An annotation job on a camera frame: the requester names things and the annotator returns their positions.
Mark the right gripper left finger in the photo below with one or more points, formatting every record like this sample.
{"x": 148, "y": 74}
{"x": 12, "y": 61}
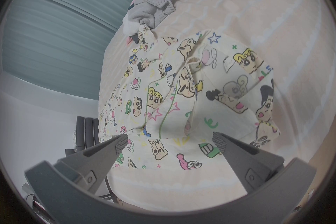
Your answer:
{"x": 91, "y": 167}

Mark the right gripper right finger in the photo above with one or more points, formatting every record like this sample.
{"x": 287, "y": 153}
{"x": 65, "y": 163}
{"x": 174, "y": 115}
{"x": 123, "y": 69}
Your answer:
{"x": 249, "y": 165}

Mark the white printed pyjama top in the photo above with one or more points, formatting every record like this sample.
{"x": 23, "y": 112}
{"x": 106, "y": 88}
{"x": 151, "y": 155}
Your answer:
{"x": 183, "y": 91}

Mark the pile of clothes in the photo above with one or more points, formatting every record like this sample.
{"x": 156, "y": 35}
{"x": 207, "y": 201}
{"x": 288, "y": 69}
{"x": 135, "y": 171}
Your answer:
{"x": 149, "y": 10}

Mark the bed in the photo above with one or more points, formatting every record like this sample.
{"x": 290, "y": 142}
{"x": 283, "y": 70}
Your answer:
{"x": 275, "y": 47}

